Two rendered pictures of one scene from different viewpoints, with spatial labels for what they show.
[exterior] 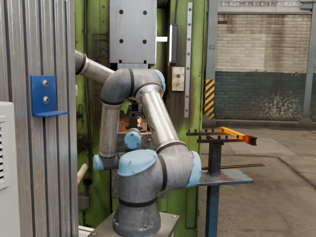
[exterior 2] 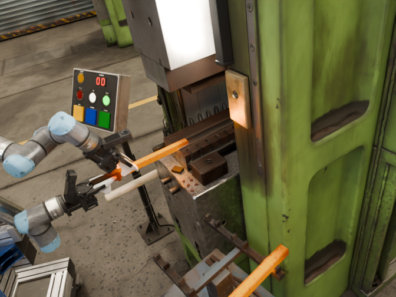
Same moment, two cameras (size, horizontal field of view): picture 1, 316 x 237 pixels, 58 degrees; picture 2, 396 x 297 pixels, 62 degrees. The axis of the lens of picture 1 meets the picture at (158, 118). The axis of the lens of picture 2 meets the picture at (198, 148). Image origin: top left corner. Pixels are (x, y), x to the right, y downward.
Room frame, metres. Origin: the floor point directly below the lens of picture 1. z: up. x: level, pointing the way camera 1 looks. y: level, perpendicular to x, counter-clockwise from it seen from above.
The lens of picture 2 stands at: (1.57, -0.91, 1.76)
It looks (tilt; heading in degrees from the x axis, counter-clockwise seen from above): 36 degrees down; 68
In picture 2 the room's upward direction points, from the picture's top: 11 degrees counter-clockwise
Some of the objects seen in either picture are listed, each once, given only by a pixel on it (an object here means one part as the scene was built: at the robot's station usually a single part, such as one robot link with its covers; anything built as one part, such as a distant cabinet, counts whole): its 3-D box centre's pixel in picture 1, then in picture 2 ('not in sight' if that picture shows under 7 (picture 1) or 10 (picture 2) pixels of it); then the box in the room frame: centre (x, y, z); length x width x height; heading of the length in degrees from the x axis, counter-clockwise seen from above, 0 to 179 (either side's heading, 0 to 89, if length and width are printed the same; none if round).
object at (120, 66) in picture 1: (133, 71); (203, 53); (2.11, 0.18, 1.32); 0.42 x 0.20 x 0.10; 3
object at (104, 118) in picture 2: not in sight; (105, 119); (1.72, 0.58, 1.01); 0.07 x 0.05 x 0.07; 118
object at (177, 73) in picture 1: (177, 79); (238, 99); (2.05, -0.14, 1.27); 0.09 x 0.02 x 0.17; 93
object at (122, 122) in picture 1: (133, 120); (215, 132); (2.11, 0.18, 0.96); 0.42 x 0.20 x 0.09; 3
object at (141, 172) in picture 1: (139, 173); not in sight; (0.85, 0.05, 0.98); 0.13 x 0.12 x 0.14; 113
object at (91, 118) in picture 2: not in sight; (91, 116); (1.67, 0.67, 1.01); 0.07 x 0.05 x 0.07; 118
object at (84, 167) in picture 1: (78, 177); (143, 180); (1.79, 0.51, 0.62); 0.44 x 0.05 x 0.05; 3
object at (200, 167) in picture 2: not in sight; (210, 168); (1.97, 0.00, 0.95); 0.12 x 0.08 x 0.06; 3
